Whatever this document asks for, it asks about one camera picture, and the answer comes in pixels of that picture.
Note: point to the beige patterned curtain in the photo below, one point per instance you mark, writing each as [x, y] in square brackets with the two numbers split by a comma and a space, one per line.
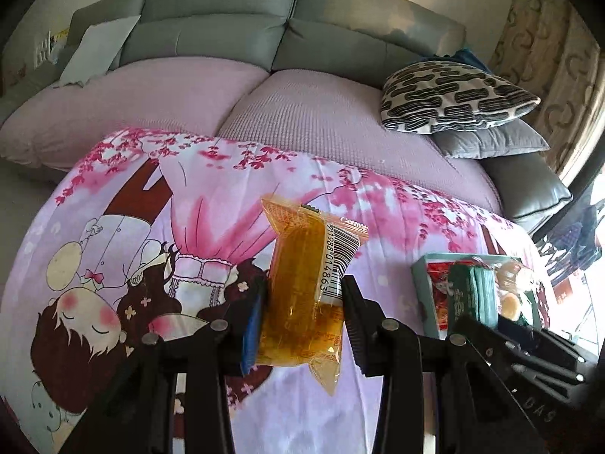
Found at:
[547, 49]

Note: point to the grey sofa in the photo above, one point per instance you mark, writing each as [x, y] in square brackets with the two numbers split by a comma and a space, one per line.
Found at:
[364, 41]

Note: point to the grey paper sheet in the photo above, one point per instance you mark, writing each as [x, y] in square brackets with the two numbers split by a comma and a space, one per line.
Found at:
[95, 53]

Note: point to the pink knitted sofa cover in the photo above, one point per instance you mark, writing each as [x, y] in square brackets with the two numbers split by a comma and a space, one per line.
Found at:
[50, 127]

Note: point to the red cartoon snack packet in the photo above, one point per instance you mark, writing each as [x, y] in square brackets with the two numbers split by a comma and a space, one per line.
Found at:
[438, 274]

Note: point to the clear packet steamed cake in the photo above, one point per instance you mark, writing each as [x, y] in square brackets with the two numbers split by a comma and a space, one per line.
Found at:
[514, 282]

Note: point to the pink cartoon printed cloth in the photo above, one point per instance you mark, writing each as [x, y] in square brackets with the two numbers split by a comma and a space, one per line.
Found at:
[152, 230]

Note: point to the black white patterned pillow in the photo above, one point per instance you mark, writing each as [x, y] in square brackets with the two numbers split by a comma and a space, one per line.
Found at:
[436, 96]

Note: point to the orange jelly packet with barcode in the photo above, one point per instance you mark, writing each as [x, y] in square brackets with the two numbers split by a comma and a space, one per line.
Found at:
[302, 322]

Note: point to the dark green foil snack packet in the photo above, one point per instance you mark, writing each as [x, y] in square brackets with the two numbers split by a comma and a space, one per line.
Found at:
[531, 304]

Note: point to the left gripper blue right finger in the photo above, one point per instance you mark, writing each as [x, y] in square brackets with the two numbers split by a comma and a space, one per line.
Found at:
[363, 318]

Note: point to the teal-rimmed white tray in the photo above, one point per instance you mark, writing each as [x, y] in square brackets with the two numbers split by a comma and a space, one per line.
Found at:
[423, 285]

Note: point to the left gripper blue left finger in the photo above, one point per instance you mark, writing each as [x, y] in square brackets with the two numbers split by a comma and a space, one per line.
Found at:
[251, 332]

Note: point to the green snack box packet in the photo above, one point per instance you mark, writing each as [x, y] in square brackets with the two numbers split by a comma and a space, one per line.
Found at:
[471, 293]

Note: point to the grey cushion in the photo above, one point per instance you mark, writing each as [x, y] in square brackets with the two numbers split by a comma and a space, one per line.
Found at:
[514, 138]

